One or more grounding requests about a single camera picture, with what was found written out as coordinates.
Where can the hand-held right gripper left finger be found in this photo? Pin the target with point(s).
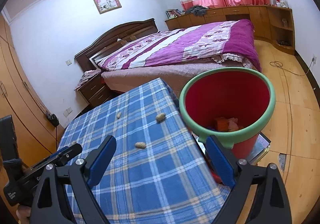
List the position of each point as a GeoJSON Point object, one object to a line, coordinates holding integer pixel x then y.
{"type": "Point", "coordinates": [102, 161]}

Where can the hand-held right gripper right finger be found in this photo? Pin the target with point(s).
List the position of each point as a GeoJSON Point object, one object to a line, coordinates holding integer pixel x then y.
{"type": "Point", "coordinates": [220, 161]}

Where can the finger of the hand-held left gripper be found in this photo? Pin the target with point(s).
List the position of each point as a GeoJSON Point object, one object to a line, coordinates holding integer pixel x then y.
{"type": "Point", "coordinates": [70, 154]}

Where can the red bucket with green rim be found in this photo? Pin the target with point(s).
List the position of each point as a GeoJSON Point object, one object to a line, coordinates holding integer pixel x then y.
{"type": "Point", "coordinates": [225, 94]}

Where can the person's left hand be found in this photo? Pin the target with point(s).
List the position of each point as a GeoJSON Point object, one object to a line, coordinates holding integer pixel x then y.
{"type": "Point", "coordinates": [23, 216]}

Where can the stack of books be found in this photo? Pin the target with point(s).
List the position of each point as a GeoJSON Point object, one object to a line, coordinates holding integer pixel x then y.
{"type": "Point", "coordinates": [260, 149]}

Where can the dark wooden nightstand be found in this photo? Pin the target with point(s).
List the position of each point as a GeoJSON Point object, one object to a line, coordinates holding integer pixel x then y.
{"type": "Point", "coordinates": [96, 92]}

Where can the pink floral clothes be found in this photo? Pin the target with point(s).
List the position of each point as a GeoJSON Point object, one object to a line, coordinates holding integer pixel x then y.
{"type": "Point", "coordinates": [87, 75]}

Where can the wooden wardrobe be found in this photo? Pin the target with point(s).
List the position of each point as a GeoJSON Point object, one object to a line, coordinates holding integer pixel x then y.
{"type": "Point", "coordinates": [20, 83]}

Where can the bed with pink sheet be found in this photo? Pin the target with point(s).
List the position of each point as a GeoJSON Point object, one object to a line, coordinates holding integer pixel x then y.
{"type": "Point", "coordinates": [150, 75]}

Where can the bed with purple quilt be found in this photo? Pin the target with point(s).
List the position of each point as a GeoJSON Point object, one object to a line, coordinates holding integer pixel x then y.
{"type": "Point", "coordinates": [175, 46]}

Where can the dark wooden headboard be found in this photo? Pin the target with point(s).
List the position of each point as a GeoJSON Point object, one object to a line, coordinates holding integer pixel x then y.
{"type": "Point", "coordinates": [112, 33]}

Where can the black flat device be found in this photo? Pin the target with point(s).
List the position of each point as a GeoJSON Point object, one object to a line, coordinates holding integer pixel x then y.
{"type": "Point", "coordinates": [284, 43]}

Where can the low wooden cabinet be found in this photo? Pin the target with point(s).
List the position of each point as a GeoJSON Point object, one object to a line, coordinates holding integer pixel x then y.
{"type": "Point", "coordinates": [237, 13]}

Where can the grey clothes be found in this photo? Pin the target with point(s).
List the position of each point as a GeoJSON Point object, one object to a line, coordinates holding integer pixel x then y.
{"type": "Point", "coordinates": [196, 10]}

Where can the glass cup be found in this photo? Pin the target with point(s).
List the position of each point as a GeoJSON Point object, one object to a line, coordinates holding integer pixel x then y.
{"type": "Point", "coordinates": [285, 22]}

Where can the row of books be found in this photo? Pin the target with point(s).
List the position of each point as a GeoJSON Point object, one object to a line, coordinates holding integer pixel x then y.
{"type": "Point", "coordinates": [173, 13]}

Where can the framed wedding photo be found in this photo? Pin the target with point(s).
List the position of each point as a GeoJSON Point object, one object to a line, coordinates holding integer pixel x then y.
{"type": "Point", "coordinates": [105, 0]}

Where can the clear glass bottle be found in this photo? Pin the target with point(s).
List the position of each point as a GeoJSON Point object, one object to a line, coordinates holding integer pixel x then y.
{"type": "Point", "coordinates": [284, 3]}

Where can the white wall socket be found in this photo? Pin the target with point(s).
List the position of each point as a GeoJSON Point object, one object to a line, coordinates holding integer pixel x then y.
{"type": "Point", "coordinates": [67, 112]}
{"type": "Point", "coordinates": [313, 59]}

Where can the white wall switch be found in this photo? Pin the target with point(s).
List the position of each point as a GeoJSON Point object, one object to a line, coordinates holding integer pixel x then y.
{"type": "Point", "coordinates": [68, 62]}

